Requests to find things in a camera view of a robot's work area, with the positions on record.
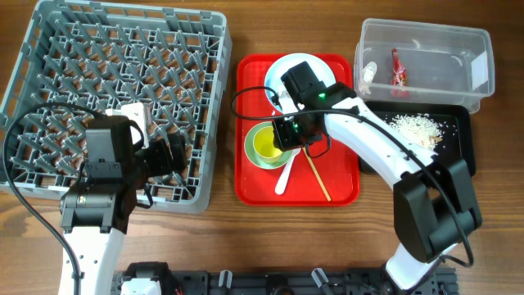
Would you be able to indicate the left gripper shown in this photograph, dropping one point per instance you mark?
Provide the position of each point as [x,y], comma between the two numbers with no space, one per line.
[164,165]

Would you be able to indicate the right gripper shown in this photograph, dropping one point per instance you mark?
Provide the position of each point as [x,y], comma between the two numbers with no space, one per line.
[286,142]

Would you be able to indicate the yellow cup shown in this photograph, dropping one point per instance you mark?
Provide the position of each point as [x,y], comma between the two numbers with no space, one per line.
[264,147]

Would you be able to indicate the green bowl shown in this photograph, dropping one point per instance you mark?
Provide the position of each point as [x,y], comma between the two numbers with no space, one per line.
[252,156]

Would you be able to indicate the food scraps and rice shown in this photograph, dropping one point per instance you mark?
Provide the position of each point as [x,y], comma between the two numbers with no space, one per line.
[419,129]

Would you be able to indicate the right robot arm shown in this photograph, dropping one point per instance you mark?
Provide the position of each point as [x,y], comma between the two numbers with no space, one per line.
[435,205]

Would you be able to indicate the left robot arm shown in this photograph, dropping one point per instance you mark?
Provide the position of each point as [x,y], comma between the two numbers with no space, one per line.
[95,211]

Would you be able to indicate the grey dishwasher rack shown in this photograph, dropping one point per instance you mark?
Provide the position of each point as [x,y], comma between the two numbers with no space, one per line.
[81,56]

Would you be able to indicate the black waste tray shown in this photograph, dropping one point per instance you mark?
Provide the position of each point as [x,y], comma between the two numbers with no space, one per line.
[453,120]

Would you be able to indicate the wooden chopstick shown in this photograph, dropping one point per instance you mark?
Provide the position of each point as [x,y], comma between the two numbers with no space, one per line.
[317,176]

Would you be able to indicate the light blue plate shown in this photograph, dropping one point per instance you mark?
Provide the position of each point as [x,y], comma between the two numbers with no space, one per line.
[283,64]

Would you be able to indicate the white plastic fork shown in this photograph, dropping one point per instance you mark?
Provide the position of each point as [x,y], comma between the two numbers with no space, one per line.
[284,176]

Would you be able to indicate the red plastic tray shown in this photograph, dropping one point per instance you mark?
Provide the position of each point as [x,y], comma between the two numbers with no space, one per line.
[338,168]

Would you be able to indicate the crumpled white wrapper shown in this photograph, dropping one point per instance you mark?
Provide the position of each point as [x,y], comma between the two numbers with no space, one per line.
[366,78]

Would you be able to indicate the red wrapper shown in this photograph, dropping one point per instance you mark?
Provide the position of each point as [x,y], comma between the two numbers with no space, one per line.
[399,78]

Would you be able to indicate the clear plastic bin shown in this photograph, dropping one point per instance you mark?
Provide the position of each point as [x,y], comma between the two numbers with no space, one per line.
[445,64]

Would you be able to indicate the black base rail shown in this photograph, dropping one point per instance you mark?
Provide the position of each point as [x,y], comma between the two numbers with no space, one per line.
[353,281]

